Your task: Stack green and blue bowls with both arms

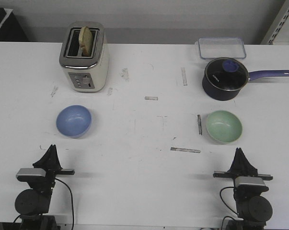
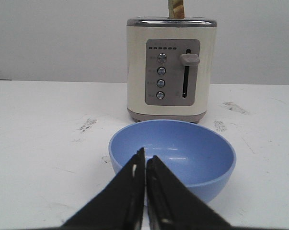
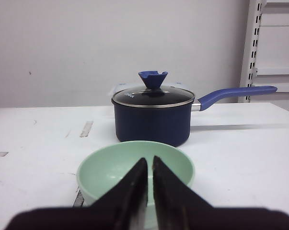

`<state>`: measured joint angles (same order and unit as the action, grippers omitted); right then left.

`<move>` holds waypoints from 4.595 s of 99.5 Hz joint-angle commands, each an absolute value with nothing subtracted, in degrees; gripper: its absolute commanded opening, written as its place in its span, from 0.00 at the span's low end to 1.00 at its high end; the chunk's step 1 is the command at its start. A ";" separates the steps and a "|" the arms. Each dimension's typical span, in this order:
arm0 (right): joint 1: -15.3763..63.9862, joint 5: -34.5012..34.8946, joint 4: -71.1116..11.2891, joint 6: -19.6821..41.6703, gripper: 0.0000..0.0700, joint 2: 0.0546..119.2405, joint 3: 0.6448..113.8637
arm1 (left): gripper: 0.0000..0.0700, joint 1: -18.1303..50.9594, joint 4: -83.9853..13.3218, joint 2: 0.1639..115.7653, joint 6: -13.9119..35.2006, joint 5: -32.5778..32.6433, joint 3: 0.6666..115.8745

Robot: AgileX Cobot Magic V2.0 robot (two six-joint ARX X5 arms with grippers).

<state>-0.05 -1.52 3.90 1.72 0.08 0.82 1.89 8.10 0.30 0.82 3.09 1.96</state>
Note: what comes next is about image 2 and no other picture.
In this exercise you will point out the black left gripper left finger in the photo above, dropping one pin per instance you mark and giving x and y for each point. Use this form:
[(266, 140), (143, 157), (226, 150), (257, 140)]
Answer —
[(119, 206)]

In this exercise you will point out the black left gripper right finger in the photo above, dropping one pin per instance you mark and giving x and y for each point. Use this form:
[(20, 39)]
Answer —
[(171, 206)]

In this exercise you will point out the blue plastic bowl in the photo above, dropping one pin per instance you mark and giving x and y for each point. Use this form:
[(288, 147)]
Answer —
[(200, 158)]

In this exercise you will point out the cream two-slot toaster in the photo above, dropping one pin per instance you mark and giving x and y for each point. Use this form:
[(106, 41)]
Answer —
[(169, 67)]

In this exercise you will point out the bread slice in toaster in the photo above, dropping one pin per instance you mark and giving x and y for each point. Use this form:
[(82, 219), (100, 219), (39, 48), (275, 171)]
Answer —
[(176, 9)]

